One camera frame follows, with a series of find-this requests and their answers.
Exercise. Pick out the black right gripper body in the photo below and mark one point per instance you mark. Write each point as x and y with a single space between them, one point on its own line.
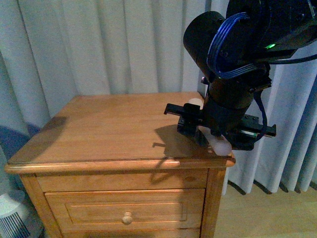
242 131

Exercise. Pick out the wooden nightstand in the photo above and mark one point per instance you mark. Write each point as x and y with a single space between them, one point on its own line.
102 156

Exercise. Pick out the grey curtain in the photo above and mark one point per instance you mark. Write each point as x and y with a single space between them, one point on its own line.
53 50

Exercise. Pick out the round wooden drawer knob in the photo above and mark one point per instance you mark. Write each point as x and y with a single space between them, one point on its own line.
127 218

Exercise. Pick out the beige brush with black bristles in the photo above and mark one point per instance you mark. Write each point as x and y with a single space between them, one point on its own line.
218 144

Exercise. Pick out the white fan heater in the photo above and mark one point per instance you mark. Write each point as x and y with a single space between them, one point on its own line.
13 213

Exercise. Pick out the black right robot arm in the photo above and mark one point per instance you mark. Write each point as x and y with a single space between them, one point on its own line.
235 53

